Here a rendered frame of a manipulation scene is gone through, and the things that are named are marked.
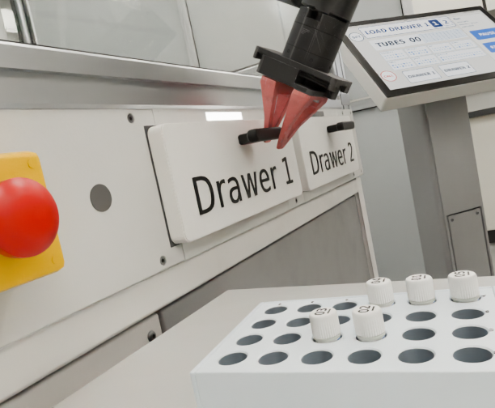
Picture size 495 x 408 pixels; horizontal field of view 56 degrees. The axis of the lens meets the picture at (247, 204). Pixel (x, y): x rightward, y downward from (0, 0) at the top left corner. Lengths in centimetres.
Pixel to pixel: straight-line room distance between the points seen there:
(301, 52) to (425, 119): 90
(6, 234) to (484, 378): 20
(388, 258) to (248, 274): 167
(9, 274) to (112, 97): 19
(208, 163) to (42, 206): 25
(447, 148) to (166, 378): 120
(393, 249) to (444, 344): 201
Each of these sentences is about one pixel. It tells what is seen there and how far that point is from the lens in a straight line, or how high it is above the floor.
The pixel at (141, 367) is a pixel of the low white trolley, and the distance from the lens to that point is 34.
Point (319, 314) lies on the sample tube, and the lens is 21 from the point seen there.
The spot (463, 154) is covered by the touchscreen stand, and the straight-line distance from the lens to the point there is 145.
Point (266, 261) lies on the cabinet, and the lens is 62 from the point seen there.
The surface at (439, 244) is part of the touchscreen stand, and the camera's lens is 144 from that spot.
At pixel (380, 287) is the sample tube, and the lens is 24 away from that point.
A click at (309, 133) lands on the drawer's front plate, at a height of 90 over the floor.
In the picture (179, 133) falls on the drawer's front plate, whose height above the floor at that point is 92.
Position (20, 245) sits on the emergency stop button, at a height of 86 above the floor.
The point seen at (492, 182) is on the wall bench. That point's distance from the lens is 346.
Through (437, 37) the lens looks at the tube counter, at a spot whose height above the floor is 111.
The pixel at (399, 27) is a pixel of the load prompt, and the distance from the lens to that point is 145.
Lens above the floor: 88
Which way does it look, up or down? 5 degrees down
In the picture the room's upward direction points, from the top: 12 degrees counter-clockwise
